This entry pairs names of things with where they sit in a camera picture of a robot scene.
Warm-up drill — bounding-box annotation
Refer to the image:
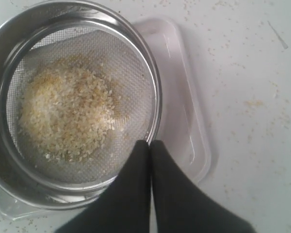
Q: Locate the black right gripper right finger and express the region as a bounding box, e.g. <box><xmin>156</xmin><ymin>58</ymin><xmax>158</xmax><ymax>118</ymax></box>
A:
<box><xmin>150</xmin><ymin>140</ymin><xmax>255</xmax><ymax>233</ymax></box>

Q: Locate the yellow and white grain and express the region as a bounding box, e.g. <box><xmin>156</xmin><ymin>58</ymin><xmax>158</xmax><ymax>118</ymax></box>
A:
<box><xmin>18</xmin><ymin>55</ymin><xmax>119</xmax><ymax>163</ymax></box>

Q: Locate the round stainless steel sieve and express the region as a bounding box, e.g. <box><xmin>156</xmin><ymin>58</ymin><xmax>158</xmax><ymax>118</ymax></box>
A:
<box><xmin>0</xmin><ymin>0</ymin><xmax>162</xmax><ymax>210</ymax></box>

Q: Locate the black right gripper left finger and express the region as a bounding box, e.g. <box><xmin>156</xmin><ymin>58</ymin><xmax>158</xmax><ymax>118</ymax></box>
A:
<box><xmin>56</xmin><ymin>140</ymin><xmax>151</xmax><ymax>233</ymax></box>

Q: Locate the white plastic tray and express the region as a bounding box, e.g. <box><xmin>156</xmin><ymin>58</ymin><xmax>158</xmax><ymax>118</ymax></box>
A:
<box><xmin>0</xmin><ymin>16</ymin><xmax>211</xmax><ymax>219</ymax></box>

